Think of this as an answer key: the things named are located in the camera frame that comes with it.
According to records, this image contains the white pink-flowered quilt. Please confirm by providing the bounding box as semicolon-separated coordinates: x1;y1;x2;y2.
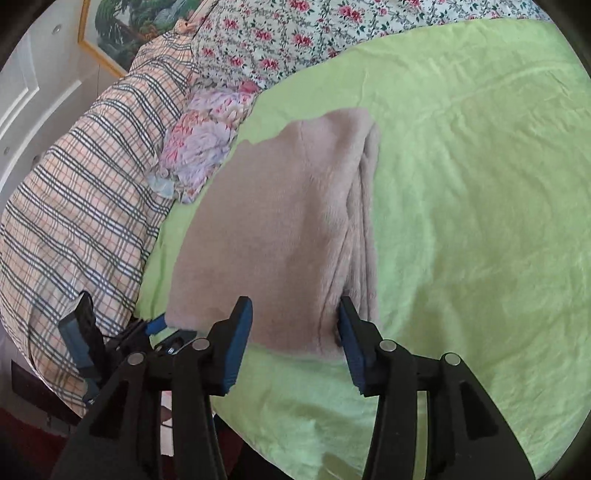
189;0;555;90

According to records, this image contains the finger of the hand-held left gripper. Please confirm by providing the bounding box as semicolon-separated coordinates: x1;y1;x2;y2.
108;315;168;352

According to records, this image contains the plaid quilt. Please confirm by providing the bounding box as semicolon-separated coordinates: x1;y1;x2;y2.
0;23;205;418

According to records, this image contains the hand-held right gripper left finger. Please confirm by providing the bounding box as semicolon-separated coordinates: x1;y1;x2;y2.
51;295;254;480

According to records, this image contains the beige knit sweater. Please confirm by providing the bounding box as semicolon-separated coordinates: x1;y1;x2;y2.
164;107;382;363

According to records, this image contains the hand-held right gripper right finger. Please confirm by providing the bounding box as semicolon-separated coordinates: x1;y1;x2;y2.
336;295;536;480

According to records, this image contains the pastel floral cloth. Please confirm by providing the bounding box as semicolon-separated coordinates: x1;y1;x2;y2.
148;80;262;205

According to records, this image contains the gold framed picture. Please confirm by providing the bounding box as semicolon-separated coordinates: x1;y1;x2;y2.
78;0;214;78

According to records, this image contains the green blanket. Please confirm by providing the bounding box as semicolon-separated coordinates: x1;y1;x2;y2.
136;18;591;480

